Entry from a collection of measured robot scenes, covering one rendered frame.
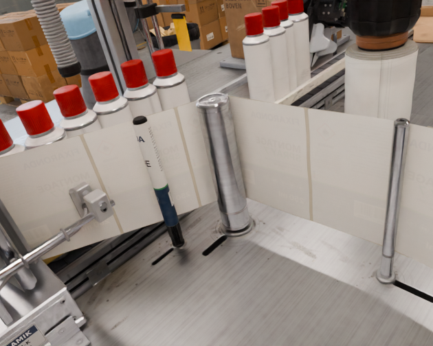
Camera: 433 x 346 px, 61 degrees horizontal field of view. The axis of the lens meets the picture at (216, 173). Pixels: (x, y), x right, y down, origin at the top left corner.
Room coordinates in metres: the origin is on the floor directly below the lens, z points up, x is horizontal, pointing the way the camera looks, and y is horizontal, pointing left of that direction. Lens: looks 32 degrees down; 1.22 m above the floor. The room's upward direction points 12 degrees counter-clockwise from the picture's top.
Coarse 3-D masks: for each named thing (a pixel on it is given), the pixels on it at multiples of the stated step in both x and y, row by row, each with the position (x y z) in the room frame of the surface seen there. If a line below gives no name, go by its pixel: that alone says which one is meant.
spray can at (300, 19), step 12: (288, 0) 0.82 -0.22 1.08; (300, 0) 0.81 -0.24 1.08; (288, 12) 0.82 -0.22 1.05; (300, 12) 0.81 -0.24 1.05; (300, 24) 0.80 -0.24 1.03; (300, 36) 0.80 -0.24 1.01; (300, 48) 0.80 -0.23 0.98; (300, 60) 0.80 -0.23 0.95; (300, 72) 0.80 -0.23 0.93; (300, 84) 0.80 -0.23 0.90
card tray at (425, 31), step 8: (424, 8) 1.37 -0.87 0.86; (432, 8) 1.35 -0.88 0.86; (424, 16) 1.36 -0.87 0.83; (432, 16) 1.34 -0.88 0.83; (416, 24) 1.29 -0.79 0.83; (424, 24) 1.27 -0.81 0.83; (432, 24) 1.25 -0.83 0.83; (416, 32) 1.20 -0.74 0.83; (424, 32) 1.18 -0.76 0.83; (432, 32) 1.16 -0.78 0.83; (416, 40) 1.13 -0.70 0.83; (424, 40) 1.11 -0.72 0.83; (432, 40) 1.09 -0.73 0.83
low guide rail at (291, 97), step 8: (336, 64) 0.84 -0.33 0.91; (344, 64) 0.85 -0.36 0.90; (328, 72) 0.81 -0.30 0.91; (336, 72) 0.83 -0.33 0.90; (312, 80) 0.77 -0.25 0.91; (320, 80) 0.79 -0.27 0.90; (296, 88) 0.74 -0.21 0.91; (304, 88) 0.75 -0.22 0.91; (312, 88) 0.76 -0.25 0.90; (288, 96) 0.71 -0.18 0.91; (296, 96) 0.73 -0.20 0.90; (288, 104) 0.71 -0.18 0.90
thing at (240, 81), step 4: (332, 28) 0.98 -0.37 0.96; (336, 28) 0.98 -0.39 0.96; (340, 28) 0.99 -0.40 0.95; (332, 32) 0.97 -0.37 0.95; (244, 76) 0.75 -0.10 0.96; (232, 80) 0.74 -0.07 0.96; (236, 80) 0.73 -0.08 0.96; (240, 80) 0.74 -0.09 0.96; (244, 80) 0.75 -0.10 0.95; (228, 84) 0.72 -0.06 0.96; (232, 84) 0.72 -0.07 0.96; (236, 84) 0.73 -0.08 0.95; (240, 84) 0.74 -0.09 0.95; (220, 88) 0.71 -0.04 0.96; (224, 88) 0.71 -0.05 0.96; (228, 88) 0.71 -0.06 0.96; (232, 88) 0.72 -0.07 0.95; (212, 92) 0.70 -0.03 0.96; (216, 92) 0.69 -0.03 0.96; (220, 92) 0.70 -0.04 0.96; (224, 92) 0.71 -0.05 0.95; (228, 92) 0.71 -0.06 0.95
